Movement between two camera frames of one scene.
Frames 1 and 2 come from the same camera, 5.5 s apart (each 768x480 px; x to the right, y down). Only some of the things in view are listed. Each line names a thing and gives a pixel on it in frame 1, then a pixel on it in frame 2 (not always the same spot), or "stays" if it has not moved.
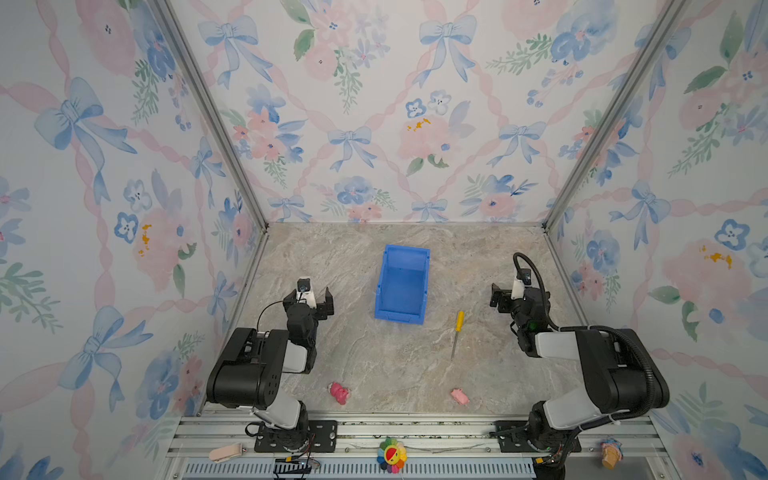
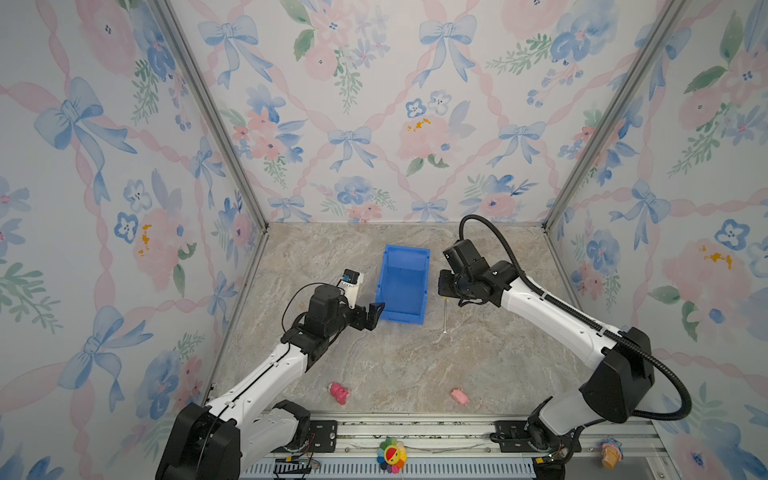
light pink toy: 459,396 stays
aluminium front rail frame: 212,447 stays
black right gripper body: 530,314 → 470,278
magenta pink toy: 340,393 stays
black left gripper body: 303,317 → 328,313
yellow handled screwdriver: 460,319 → 446,299
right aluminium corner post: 672,10 stays
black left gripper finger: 329,302 → 374,313
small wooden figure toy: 612,452 stays
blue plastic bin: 402,289 stays
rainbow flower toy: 392,455 stays
